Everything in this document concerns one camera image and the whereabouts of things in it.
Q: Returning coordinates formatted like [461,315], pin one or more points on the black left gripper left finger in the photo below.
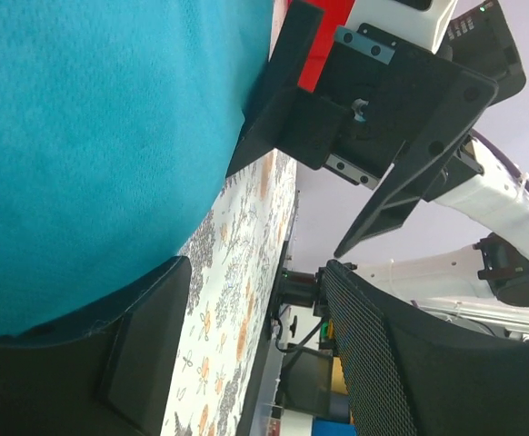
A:
[105,369]

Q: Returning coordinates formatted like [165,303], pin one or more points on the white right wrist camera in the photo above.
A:
[422,27]

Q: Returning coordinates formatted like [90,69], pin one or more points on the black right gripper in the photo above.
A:
[384,101]

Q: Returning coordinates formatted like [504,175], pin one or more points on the teal t shirt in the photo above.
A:
[118,120]

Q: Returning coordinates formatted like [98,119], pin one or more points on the red plastic bin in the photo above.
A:
[303,42]

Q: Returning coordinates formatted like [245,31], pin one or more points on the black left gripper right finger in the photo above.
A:
[409,373]

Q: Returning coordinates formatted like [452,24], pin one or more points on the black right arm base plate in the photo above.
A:
[300,289]

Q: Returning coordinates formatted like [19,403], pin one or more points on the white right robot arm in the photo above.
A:
[486,282]

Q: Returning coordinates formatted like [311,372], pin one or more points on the floral patterned table mat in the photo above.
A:
[234,256]

